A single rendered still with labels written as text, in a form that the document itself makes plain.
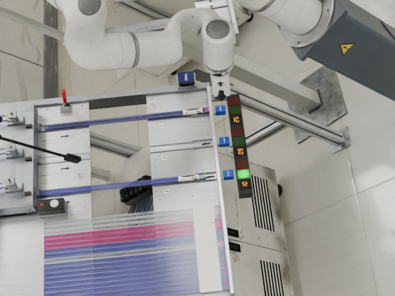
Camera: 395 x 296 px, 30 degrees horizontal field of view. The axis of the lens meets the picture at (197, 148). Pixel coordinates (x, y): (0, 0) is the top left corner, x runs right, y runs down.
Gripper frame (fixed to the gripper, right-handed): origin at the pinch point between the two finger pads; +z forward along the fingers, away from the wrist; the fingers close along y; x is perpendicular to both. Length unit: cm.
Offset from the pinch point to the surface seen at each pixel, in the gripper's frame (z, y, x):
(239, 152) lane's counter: 11.2, -14.7, -4.1
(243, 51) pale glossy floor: 92, 76, -17
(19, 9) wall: 179, 185, 110
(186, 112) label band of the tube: 8.7, -0.3, 10.4
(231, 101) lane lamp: 11.2, 3.2, -3.9
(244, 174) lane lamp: 11.2, -22.0, -4.6
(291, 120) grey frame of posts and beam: 39.5, 10.1, -25.5
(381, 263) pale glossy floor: 58, -39, -50
